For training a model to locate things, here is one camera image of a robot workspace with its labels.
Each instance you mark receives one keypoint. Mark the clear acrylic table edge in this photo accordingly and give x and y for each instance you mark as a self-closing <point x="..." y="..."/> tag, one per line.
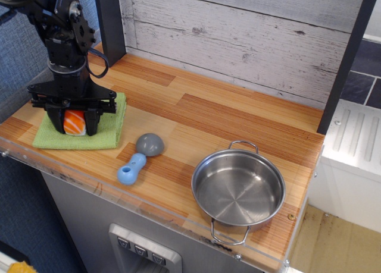
<point x="89" y="205"/>

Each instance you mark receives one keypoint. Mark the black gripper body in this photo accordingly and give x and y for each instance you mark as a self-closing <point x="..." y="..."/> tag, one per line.
<point x="75" y="91"/>

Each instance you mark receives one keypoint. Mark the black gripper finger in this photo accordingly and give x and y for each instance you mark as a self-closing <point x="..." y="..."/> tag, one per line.
<point x="92" y="118"/>
<point x="56" y="114"/>

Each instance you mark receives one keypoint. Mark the blue grey toy scoop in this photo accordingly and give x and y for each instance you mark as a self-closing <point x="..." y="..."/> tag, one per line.
<point x="147" y="145"/>

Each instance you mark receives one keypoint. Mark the dark right frame post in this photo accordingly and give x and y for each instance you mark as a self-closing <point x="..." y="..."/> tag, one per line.
<point x="354" y="43"/>

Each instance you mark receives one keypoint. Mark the dark left frame post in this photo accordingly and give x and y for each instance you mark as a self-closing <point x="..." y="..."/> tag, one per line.
<point x="111" y="29"/>

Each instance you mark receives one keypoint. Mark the white ribbed appliance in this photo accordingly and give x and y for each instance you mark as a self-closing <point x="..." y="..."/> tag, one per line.
<point x="346" y="180"/>

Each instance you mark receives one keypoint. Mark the green folded cloth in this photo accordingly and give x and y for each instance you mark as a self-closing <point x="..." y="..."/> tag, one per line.
<point x="107" y="136"/>

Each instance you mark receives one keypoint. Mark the orange white salmon sushi toy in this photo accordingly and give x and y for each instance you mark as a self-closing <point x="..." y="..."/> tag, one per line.
<point x="74" y="123"/>

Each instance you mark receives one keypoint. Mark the stainless steel pot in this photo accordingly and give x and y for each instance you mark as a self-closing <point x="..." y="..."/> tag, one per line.
<point x="238" y="188"/>

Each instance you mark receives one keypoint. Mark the silver control panel with buttons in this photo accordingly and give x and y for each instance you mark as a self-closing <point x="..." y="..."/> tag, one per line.
<point x="136" y="253"/>

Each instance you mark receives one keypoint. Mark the dark frame post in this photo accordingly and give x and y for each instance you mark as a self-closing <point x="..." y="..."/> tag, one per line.
<point x="111" y="29"/>
<point x="354" y="43"/>

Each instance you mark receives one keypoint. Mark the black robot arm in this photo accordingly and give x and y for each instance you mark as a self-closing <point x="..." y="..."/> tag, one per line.
<point x="68" y="38"/>

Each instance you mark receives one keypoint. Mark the yellow black object at corner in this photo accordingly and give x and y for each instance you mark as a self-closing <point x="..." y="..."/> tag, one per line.
<point x="9" y="265"/>

